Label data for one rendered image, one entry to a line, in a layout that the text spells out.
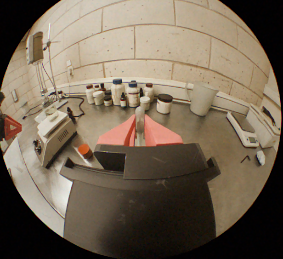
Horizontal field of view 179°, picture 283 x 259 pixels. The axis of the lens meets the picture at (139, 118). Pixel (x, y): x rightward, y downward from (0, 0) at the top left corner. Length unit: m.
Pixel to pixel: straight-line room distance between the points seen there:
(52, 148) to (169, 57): 0.66
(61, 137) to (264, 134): 0.97
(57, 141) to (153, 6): 0.78
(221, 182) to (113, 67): 0.74
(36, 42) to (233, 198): 1.14
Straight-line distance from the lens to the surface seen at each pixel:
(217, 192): 0.30
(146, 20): 0.61
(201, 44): 0.61
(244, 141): 0.52
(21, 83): 2.81
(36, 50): 0.78
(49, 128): 0.34
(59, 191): 0.31
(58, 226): 0.32
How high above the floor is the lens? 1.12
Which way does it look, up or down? 37 degrees down
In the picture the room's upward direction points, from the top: straight up
